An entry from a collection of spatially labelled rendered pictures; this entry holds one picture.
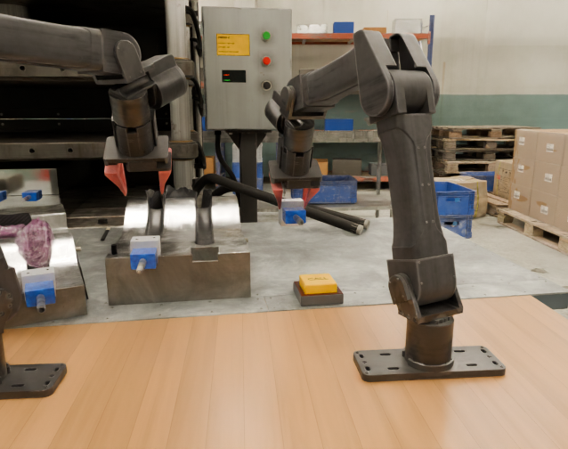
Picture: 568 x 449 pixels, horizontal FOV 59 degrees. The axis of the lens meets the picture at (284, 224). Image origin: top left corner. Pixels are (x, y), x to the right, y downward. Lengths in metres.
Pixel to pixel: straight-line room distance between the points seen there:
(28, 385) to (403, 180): 0.56
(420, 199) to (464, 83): 7.34
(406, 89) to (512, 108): 7.58
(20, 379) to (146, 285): 0.29
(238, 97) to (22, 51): 1.13
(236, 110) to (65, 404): 1.27
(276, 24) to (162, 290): 1.11
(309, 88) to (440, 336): 0.45
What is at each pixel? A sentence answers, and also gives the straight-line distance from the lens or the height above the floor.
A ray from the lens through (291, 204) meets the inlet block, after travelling 1.07.
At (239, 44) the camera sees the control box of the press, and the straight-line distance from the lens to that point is 1.79.
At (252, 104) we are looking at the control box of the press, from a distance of 1.78.
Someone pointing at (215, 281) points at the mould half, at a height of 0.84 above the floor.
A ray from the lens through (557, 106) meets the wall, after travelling 8.56.
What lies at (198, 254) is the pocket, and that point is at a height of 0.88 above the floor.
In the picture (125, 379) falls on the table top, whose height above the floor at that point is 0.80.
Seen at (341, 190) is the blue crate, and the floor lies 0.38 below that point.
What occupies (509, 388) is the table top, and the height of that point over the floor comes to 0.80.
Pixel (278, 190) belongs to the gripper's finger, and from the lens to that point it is 1.01.
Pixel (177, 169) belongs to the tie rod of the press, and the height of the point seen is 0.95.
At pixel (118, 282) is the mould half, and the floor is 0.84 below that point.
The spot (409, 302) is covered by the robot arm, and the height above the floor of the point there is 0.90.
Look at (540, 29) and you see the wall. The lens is 8.46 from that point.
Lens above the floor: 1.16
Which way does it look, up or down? 13 degrees down
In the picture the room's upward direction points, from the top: straight up
